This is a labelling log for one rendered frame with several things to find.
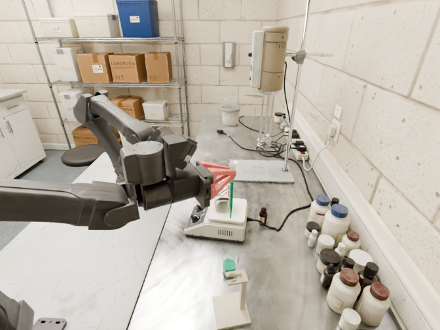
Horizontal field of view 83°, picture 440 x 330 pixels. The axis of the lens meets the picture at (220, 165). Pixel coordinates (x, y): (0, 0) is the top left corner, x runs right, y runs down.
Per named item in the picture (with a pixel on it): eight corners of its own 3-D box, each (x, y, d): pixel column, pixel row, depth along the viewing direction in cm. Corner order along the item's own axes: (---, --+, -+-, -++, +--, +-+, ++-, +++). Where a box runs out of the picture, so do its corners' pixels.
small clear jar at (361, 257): (370, 275, 70) (378, 260, 66) (358, 285, 67) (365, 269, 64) (351, 261, 74) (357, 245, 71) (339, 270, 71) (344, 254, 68)
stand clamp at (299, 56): (266, 64, 96) (268, 49, 93) (264, 61, 106) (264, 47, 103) (332, 65, 95) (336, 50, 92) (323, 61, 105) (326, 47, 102)
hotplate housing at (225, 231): (184, 237, 83) (182, 218, 79) (194, 211, 94) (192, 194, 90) (251, 245, 80) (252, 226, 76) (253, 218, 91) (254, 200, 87)
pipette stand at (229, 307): (217, 330, 57) (217, 296, 51) (211, 298, 64) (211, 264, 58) (251, 324, 58) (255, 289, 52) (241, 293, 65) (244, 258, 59)
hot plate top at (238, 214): (206, 220, 78) (206, 218, 78) (213, 198, 89) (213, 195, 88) (244, 224, 77) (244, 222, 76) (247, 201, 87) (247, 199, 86)
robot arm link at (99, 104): (158, 129, 85) (95, 83, 90) (139, 137, 78) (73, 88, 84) (152, 154, 92) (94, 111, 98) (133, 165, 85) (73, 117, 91)
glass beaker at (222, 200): (219, 201, 86) (219, 181, 82) (236, 207, 83) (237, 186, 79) (209, 213, 80) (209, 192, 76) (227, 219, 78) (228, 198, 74)
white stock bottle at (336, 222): (318, 243, 80) (327, 211, 74) (320, 229, 86) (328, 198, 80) (342, 251, 78) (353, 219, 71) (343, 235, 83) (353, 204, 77)
